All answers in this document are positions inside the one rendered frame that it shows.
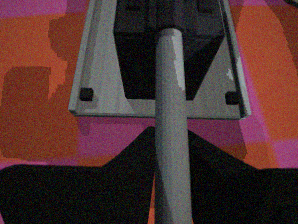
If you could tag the grey metal shaft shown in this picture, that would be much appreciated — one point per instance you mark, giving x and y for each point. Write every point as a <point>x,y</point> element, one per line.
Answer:
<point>172,164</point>

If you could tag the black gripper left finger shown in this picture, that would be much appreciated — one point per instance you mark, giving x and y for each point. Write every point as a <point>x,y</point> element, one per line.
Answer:
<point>118,192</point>

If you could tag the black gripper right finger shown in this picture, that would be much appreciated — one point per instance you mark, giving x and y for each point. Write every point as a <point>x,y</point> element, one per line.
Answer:
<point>226,190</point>

